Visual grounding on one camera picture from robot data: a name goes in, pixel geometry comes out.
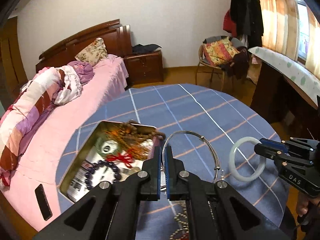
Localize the dark wooden desk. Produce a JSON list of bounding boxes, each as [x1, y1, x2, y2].
[[250, 62, 319, 140]]

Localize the floral pillow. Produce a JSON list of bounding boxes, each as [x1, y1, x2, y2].
[[75, 37, 108, 67]]

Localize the orange patterned curtain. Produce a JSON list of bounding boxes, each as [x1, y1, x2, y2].
[[260, 0, 319, 77]]

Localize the wooden nightstand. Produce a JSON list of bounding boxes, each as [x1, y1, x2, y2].
[[124, 50, 164, 85]]

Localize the pink patchwork quilt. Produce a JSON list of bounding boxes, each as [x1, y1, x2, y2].
[[1, 65, 82, 189]]

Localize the purple garment on bed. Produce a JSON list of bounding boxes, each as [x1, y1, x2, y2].
[[68, 61, 94, 85]]

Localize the pale jade bangle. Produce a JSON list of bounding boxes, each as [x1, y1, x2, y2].
[[228, 137, 266, 183]]

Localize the dark purple bead bracelet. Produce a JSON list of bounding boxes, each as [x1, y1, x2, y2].
[[85, 160, 122, 190]]

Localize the wooden headboard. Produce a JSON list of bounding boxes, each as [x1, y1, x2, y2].
[[36, 19, 132, 72]]

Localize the thin silver bangle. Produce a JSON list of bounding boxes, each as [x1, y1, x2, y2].
[[162, 131, 221, 183]]

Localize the pink tin jewelry box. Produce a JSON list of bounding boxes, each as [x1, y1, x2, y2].
[[56, 121, 162, 203]]

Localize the white green patterned desk cover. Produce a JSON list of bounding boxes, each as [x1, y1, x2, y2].
[[248, 47, 319, 105]]

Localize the wooden wardrobe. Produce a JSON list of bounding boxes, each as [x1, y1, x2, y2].
[[1, 17, 28, 108]]

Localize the blue plaid tablecloth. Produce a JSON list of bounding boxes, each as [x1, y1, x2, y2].
[[56, 84, 289, 225]]

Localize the colourful floral cushion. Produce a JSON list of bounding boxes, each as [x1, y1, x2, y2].
[[202, 37, 240, 66]]

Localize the brown wooden bead necklace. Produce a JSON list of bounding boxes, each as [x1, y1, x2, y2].
[[120, 120, 166, 143]]

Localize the dark clothes on nightstand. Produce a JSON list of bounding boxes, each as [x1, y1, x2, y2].
[[132, 44, 162, 55]]

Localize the bed with pink sheet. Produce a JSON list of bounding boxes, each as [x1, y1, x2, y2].
[[4, 55, 129, 231]]

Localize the red knot orange tassel charm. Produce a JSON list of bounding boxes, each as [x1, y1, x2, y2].
[[105, 130, 149, 168]]

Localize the black smartphone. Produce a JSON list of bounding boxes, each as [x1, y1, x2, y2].
[[35, 184, 53, 221]]

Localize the hanging dark coats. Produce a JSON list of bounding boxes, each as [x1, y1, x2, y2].
[[223, 0, 264, 48]]

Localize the person right hand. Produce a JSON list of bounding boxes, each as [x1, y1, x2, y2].
[[296, 192, 318, 217]]

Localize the rattan chair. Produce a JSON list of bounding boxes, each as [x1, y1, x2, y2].
[[195, 36, 249, 90]]

